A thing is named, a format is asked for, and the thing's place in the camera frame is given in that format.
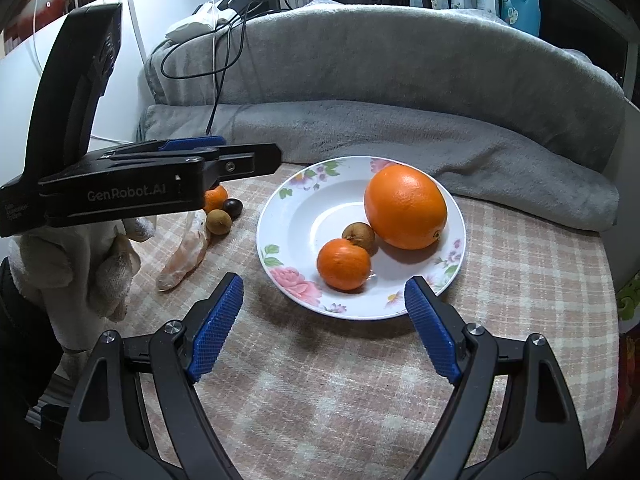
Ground dark plum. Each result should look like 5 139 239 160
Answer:
221 198 244 220

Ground peeled pomelo segment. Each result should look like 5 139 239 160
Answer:
156 209 210 292

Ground mandarin orange with stem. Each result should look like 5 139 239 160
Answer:
203 184 229 214

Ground large orange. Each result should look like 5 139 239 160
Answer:
363 164 448 250

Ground black cable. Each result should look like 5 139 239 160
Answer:
158 0 294 137

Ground floral white plate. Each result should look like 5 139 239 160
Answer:
256 156 466 322

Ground pink plaid tablecloth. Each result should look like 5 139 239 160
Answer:
117 165 618 479

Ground left hand in white glove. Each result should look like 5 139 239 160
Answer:
9 217 156 353

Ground grey fleece blanket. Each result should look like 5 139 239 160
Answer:
137 4 625 232

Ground black power adapter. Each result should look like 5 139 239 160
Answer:
227 0 252 14

